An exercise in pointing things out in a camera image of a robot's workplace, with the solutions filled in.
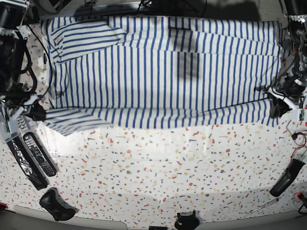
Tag black handheld device right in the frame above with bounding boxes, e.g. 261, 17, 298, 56
270, 159, 305, 197

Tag black foil packet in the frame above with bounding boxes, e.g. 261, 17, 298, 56
7, 137, 48, 191

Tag black remote control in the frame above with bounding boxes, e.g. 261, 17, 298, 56
23, 132, 57, 177

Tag red and black wires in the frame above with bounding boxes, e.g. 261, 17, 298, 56
285, 95, 307, 154

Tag black game controller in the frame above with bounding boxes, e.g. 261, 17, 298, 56
39, 189, 76, 222

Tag blue striped white t-shirt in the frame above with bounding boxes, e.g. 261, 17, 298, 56
41, 16, 291, 135

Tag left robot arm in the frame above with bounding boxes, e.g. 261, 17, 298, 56
266, 0, 307, 121

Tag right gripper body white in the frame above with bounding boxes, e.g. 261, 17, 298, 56
0, 94, 39, 132

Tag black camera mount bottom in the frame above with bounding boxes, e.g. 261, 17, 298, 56
174, 210, 200, 230

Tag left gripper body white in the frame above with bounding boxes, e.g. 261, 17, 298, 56
267, 87, 306, 121

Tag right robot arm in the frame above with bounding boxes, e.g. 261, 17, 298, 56
0, 0, 45, 143

